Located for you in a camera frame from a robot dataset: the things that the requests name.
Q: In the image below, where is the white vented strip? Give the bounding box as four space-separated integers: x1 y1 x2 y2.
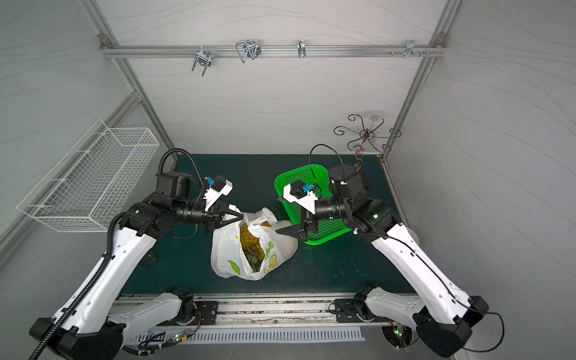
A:
134 327 365 347

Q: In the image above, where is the left black corrugated cable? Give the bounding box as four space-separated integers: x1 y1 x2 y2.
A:
26 148 206 360

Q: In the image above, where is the left metal clamp hook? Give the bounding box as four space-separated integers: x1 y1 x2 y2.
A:
190 47 213 77

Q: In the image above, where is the green plastic basket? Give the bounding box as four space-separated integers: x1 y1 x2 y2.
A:
274 164 351 246

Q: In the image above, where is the dark green table mat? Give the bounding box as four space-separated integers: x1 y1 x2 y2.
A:
122 154 413 295

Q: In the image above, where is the bronze ornate hook stand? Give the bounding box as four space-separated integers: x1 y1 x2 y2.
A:
333 113 402 171

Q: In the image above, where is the horizontal aluminium rail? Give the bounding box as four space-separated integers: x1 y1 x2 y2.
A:
100 43 447 59

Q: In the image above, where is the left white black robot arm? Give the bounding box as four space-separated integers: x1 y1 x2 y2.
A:
29 172 243 359

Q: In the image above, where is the white wire basket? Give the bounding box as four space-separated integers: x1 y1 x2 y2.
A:
17 119 159 233

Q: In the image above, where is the yellow pineapple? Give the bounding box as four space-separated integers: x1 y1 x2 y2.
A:
240 225 265 272

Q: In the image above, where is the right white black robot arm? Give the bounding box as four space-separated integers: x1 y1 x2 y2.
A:
274 165 489 358

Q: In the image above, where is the small metal bracket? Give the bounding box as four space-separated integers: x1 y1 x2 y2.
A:
296 40 306 59

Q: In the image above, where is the white plastic bag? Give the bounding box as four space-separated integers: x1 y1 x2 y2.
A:
210 208 299 281

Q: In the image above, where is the right metal hook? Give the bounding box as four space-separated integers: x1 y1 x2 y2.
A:
390 40 430 59

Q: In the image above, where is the metal loop hook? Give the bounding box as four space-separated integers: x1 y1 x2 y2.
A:
235 39 262 63

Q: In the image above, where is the round black floor port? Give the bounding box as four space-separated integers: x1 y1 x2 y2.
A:
381 324 413 350

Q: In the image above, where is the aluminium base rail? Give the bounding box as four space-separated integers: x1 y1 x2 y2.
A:
107 293 460 332

